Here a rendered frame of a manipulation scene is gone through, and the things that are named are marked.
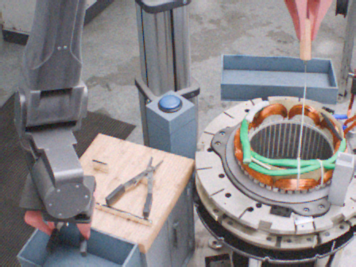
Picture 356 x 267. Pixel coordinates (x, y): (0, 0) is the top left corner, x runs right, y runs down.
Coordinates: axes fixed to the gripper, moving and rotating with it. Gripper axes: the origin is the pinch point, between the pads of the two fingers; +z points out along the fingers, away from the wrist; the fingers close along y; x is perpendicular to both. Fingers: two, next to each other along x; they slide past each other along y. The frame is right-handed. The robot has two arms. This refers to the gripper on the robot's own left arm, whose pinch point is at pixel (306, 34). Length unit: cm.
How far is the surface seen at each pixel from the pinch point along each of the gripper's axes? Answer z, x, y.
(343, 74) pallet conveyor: 57, 174, 90
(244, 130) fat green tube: 17.1, 7.7, -7.2
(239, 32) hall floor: 49, 240, 51
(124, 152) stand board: 24.0, 18.8, -25.8
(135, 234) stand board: 30.5, 1.4, -25.6
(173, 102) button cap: 20.1, 32.6, -15.1
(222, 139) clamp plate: 20.8, 13.6, -9.4
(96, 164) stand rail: 24.4, 15.2, -30.8
